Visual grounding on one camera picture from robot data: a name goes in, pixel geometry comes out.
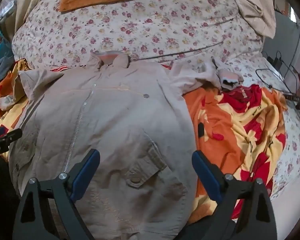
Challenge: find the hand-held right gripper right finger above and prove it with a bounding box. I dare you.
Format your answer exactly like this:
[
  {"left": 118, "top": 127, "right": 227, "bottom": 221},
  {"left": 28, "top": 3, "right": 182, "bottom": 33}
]
[{"left": 187, "top": 150, "right": 278, "bottom": 240}]

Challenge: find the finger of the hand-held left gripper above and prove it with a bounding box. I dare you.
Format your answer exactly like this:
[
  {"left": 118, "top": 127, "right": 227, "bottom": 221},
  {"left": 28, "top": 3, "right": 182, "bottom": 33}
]
[{"left": 0, "top": 127, "right": 23, "bottom": 147}]

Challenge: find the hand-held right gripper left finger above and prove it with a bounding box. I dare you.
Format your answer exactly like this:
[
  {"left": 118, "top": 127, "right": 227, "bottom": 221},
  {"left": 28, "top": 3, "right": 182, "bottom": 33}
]
[{"left": 12, "top": 149, "right": 100, "bottom": 240}]

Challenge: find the beige zip jacket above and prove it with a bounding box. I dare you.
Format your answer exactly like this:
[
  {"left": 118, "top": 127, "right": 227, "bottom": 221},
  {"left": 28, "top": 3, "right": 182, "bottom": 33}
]
[{"left": 9, "top": 51, "right": 199, "bottom": 240}]

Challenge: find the orange red yellow printed blanket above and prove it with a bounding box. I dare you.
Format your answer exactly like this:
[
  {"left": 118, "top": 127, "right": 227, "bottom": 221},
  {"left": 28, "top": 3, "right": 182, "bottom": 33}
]
[{"left": 0, "top": 59, "right": 288, "bottom": 225}]

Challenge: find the grey cloth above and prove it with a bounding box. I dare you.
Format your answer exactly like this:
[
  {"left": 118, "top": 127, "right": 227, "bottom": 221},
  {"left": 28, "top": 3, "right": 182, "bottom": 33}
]
[{"left": 0, "top": 55, "right": 15, "bottom": 88}]

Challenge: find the teal cloth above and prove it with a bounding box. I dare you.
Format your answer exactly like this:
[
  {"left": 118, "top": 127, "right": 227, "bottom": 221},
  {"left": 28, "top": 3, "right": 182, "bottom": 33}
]
[{"left": 0, "top": 27, "right": 13, "bottom": 58}]

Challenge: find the red garment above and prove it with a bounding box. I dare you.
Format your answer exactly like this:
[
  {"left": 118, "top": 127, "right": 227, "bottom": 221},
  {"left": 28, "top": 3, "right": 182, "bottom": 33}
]
[{"left": 221, "top": 84, "right": 263, "bottom": 113}]

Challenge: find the white pink garment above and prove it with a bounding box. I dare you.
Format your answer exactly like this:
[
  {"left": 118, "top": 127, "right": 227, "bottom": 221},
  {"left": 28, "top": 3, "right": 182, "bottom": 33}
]
[{"left": 169, "top": 57, "right": 244, "bottom": 92}]

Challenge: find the clear plastic bag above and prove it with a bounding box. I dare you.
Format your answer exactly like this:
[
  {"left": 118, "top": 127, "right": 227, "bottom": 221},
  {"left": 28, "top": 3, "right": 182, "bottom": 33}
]
[{"left": 0, "top": 0, "right": 17, "bottom": 23}]

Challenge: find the beige curtain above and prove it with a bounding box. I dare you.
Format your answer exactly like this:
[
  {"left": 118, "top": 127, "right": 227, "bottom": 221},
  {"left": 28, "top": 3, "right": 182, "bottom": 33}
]
[{"left": 14, "top": 0, "right": 53, "bottom": 32}]

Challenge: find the black charger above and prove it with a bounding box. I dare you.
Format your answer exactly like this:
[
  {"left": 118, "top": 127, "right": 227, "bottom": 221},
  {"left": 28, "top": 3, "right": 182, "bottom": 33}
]
[{"left": 266, "top": 51, "right": 283, "bottom": 71}]

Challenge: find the floral quilt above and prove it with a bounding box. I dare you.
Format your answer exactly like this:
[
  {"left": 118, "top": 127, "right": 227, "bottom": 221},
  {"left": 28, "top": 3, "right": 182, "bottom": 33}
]
[{"left": 11, "top": 0, "right": 264, "bottom": 67}]

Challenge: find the beige cloth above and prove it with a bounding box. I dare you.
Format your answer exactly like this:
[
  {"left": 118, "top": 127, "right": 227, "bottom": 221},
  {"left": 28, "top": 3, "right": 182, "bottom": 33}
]
[{"left": 220, "top": 0, "right": 277, "bottom": 39}]

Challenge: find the black cable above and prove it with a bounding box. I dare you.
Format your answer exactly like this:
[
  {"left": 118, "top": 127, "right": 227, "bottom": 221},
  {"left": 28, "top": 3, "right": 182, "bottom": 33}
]
[{"left": 255, "top": 51, "right": 300, "bottom": 110}]

